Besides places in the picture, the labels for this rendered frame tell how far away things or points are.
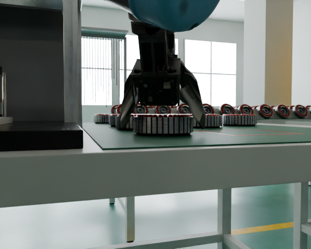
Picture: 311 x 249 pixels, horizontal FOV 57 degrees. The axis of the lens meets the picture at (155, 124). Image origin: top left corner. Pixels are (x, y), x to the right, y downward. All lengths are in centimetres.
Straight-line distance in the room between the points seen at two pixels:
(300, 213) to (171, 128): 138
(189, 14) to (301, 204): 161
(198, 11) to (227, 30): 817
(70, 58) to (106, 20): 670
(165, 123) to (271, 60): 386
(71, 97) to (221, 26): 779
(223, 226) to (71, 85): 110
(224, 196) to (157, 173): 117
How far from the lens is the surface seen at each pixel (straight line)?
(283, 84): 439
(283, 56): 444
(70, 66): 66
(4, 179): 31
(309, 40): 713
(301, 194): 176
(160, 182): 33
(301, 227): 181
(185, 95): 48
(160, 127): 48
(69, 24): 68
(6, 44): 85
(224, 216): 151
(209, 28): 815
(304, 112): 246
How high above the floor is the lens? 79
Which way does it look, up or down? 2 degrees down
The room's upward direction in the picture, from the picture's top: straight up
